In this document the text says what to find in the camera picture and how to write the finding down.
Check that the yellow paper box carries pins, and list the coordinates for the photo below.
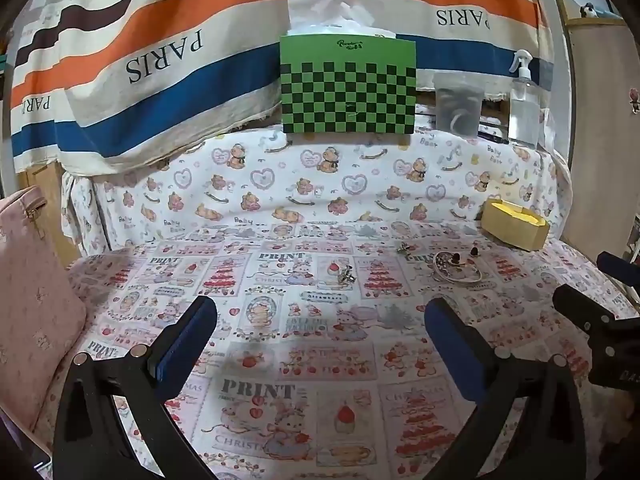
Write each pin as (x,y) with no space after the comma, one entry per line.
(515,227)

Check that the pink pouch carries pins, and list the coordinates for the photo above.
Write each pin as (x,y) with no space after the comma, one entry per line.
(35,310)

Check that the clear spray bottle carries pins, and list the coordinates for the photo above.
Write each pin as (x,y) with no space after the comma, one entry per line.
(524,110)

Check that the wooden panel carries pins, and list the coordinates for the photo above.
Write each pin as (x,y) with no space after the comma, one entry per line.
(45,210)

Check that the silver charm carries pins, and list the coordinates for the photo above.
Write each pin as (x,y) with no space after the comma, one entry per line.
(346,273)

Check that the clear plastic container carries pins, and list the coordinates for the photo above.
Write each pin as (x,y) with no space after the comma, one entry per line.
(457,105)

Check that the striped printed cloth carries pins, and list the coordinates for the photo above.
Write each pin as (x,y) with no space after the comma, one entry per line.
(150,60)

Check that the purple pen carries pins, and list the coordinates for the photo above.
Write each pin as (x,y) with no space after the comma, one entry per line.
(492,136)

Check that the green black checkered board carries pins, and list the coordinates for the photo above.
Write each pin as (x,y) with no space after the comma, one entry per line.
(347,85)

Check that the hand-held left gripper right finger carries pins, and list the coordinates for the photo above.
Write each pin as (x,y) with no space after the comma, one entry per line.
(450,340)

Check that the wooden cabinet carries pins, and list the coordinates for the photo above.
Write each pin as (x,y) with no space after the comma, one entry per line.
(600,110)

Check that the bear print cloth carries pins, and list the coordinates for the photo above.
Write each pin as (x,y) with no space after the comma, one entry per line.
(350,200)

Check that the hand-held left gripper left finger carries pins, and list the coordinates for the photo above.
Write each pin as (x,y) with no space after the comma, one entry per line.
(187,340)

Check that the white tissue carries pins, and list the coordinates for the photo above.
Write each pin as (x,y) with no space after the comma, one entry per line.
(325,7)

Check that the small toy figure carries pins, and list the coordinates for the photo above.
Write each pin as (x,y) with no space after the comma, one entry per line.
(588,11)

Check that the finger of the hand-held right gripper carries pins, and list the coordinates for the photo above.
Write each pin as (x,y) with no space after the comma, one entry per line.
(582,305)
(617,262)

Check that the pink printed tablecloth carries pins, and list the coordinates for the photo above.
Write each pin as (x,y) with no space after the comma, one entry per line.
(310,360)

